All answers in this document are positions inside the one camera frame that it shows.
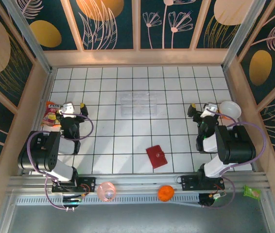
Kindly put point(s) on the aluminium frame post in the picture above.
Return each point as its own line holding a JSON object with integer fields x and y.
{"x": 245, "y": 36}
{"x": 30, "y": 36}

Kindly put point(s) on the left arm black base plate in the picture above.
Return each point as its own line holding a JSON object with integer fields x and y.
{"x": 89, "y": 183}

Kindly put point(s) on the orange plastic ball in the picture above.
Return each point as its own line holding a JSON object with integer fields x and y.
{"x": 166, "y": 193}

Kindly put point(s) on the white bowl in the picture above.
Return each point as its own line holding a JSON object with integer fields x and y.
{"x": 229, "y": 109}

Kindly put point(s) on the pink transparent ball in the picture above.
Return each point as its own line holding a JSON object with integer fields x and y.
{"x": 106, "y": 191}

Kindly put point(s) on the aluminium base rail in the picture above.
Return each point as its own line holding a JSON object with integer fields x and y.
{"x": 137, "y": 180}

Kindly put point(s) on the colourful fruit candy bag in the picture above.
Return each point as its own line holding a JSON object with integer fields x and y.
{"x": 50, "y": 116}

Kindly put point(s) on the red leather card holder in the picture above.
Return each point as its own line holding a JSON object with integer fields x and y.
{"x": 156, "y": 157}

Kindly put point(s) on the black control board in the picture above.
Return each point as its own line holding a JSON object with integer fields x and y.
{"x": 72, "y": 200}
{"x": 211, "y": 199}

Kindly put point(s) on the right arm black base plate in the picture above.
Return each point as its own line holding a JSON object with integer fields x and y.
{"x": 188, "y": 182}

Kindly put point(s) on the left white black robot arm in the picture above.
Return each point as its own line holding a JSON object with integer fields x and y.
{"x": 40, "y": 155}

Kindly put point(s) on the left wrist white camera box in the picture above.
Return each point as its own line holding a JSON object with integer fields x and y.
{"x": 67, "y": 108}

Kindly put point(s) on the green snack packet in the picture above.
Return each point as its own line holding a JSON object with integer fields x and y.
{"x": 251, "y": 192}

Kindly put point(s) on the clear acrylic organizer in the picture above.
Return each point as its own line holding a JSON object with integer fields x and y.
{"x": 138, "y": 104}

